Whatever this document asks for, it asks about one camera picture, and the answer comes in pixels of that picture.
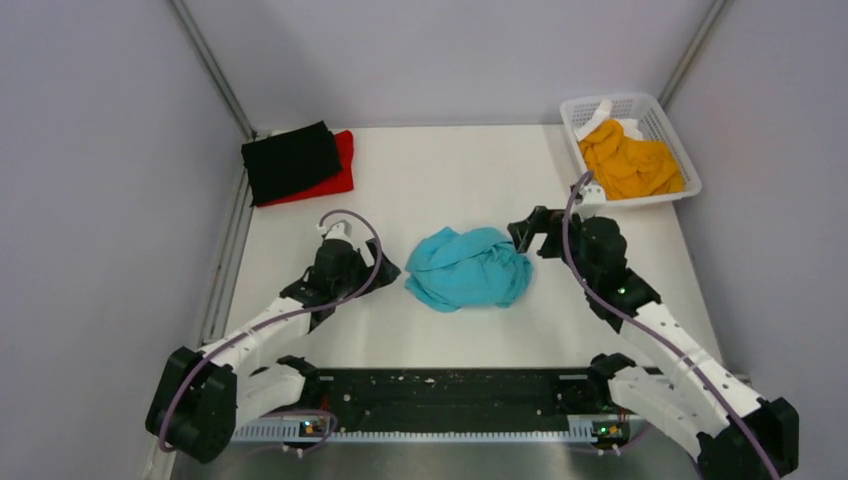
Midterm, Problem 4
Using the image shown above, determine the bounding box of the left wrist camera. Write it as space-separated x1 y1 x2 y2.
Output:
317 220 353 244

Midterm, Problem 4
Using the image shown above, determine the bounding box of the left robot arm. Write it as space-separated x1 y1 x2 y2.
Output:
145 234 400 464

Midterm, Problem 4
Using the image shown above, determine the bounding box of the folded black t-shirt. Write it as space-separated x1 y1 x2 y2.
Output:
241 121 343 206

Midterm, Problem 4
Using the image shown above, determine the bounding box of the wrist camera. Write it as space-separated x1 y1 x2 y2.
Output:
577 183 607 204
317 220 353 244

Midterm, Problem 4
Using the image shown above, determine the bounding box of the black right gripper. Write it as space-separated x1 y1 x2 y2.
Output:
508 206 597 286

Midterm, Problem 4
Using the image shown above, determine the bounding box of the cyan t-shirt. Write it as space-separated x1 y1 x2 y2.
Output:
404 227 534 313

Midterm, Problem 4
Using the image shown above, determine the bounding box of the white cable duct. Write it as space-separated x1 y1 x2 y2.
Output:
231 416 637 446

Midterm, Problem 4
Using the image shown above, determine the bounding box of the right aluminium frame post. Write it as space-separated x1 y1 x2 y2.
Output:
658 0 734 110

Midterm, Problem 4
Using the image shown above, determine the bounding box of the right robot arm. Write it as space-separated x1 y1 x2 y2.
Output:
507 206 800 479

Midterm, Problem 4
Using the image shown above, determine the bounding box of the white cloth in basket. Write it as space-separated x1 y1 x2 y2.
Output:
574 99 645 142

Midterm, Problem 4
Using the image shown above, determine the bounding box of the orange t-shirt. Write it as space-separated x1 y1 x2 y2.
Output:
578 119 685 200

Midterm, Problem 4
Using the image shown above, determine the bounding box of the aluminium frame post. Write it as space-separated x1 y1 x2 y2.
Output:
658 0 734 110
166 0 256 140

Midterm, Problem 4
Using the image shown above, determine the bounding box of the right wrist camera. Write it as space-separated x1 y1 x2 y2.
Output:
577 183 607 204

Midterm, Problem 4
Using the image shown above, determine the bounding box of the folded red t-shirt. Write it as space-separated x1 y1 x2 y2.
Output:
258 130 356 209

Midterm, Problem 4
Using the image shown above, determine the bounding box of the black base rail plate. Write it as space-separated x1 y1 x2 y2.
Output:
296 368 629 433

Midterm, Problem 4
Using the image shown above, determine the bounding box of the left aluminium frame post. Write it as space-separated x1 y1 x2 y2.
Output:
166 0 256 140

